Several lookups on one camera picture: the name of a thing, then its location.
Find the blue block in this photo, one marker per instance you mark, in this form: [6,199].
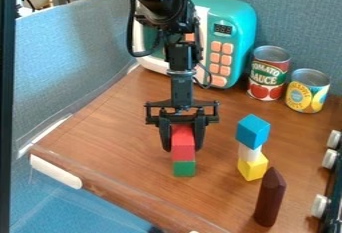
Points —
[252,131]

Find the white block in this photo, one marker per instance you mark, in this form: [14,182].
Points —
[249,153]

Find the toy stove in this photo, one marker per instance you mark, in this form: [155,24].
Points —
[331,177]

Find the dark brown pointed block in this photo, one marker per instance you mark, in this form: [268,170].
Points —
[269,197]

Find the toy microwave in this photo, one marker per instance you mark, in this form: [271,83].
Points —
[225,33]

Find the yellow block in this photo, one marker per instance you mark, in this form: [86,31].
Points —
[252,168]

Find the yellow can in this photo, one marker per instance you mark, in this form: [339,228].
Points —
[307,91]

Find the red tomato sauce can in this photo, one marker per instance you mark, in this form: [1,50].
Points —
[268,73]

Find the green block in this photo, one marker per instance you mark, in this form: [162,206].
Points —
[184,169]

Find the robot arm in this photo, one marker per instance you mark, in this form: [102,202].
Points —
[161,2]

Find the red block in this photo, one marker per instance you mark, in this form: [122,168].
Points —
[183,143]

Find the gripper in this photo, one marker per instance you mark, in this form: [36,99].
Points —
[182,92]

